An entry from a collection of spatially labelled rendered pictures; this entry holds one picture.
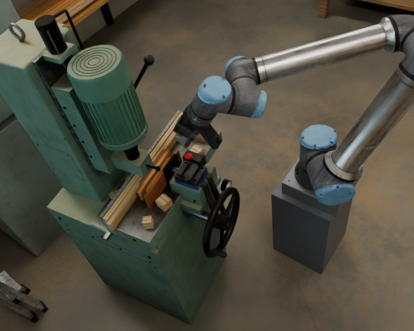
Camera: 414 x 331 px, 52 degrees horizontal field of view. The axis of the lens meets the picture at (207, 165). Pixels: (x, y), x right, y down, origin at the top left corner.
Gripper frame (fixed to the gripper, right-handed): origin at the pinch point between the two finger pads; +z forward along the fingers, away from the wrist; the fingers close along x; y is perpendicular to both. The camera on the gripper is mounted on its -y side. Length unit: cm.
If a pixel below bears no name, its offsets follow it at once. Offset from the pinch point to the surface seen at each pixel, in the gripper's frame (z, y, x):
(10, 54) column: -15, 61, 18
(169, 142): 20.8, 7.2, -9.5
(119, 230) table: 23.3, 3.3, 33.2
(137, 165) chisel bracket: 8.0, 11.2, 13.9
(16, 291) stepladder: 113, 32, 61
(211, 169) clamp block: 6.8, -12.5, -1.7
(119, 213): 21.3, 6.9, 28.4
